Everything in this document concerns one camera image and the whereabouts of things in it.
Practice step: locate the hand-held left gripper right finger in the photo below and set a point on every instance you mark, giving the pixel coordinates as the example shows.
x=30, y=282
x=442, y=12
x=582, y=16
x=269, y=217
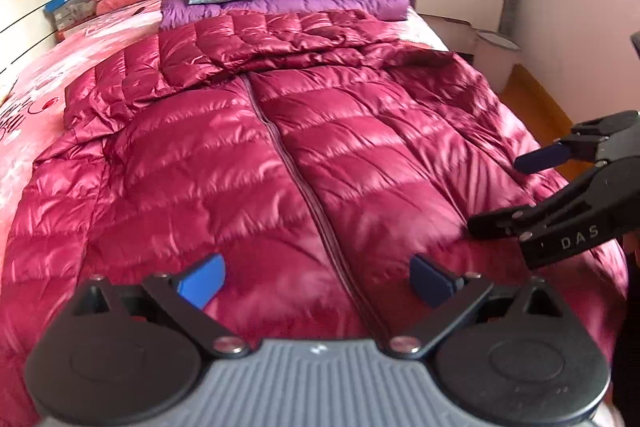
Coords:
x=432, y=279

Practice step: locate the red down jacket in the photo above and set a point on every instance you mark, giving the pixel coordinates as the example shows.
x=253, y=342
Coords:
x=250, y=167

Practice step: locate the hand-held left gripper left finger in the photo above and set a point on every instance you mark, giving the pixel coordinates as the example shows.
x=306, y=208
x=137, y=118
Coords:
x=202, y=282

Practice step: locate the white nightstand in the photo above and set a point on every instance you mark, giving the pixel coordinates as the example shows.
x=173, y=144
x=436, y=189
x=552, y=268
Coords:
x=450, y=2

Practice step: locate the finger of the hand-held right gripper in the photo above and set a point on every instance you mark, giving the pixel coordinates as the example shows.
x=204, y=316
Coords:
x=540, y=159
x=500, y=222

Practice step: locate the blue box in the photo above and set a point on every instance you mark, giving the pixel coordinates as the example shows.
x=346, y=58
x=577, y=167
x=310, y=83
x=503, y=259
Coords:
x=62, y=2

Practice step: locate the pink printed blanket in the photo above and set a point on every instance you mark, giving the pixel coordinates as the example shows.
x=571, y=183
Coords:
x=45, y=72

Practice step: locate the white waste bin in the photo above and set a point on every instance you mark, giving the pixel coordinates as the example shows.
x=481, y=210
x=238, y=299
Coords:
x=492, y=62

